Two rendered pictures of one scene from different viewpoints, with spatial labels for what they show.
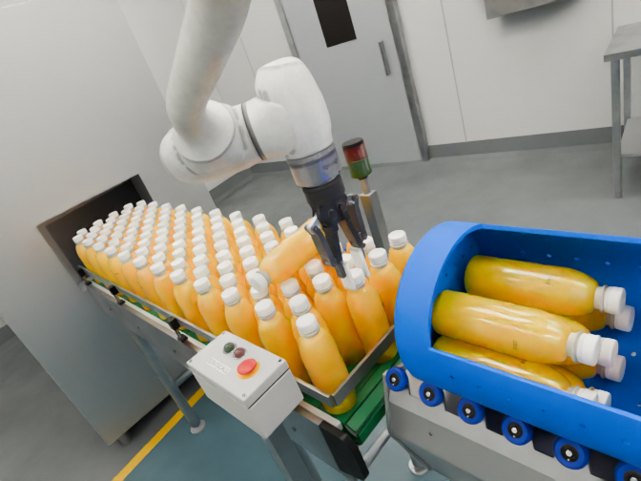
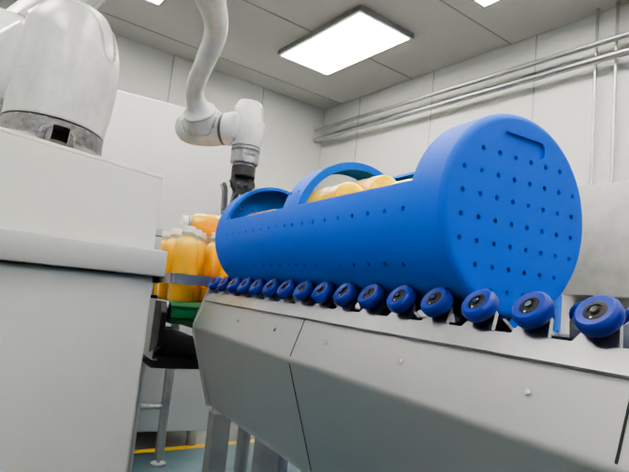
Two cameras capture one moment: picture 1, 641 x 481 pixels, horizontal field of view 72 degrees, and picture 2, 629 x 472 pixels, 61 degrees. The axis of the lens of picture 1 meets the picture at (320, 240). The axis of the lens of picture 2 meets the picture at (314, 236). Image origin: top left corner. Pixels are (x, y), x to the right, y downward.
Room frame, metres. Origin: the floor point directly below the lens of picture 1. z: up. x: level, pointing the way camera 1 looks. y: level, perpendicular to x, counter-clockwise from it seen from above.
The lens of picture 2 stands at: (-0.83, -0.53, 0.95)
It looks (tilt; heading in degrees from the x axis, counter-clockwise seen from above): 6 degrees up; 9
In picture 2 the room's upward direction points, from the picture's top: 6 degrees clockwise
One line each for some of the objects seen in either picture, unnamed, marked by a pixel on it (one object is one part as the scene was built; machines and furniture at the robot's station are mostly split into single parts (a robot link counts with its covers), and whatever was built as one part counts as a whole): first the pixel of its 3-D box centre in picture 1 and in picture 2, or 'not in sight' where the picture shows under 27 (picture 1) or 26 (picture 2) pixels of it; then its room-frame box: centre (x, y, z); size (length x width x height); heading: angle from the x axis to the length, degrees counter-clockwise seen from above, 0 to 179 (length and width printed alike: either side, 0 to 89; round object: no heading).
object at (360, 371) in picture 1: (393, 332); (240, 285); (0.74, -0.08, 0.96); 0.40 x 0.01 x 0.03; 127
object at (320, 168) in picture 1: (315, 164); (244, 157); (0.76, -0.04, 1.36); 0.09 x 0.09 x 0.06
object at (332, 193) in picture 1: (328, 200); (242, 180); (0.76, -0.04, 1.29); 0.08 x 0.07 x 0.09; 126
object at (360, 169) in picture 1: (359, 166); not in sight; (1.20, -0.18, 1.18); 0.06 x 0.06 x 0.05
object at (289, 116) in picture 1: (286, 109); (244, 124); (0.77, -0.02, 1.47); 0.13 x 0.11 x 0.16; 84
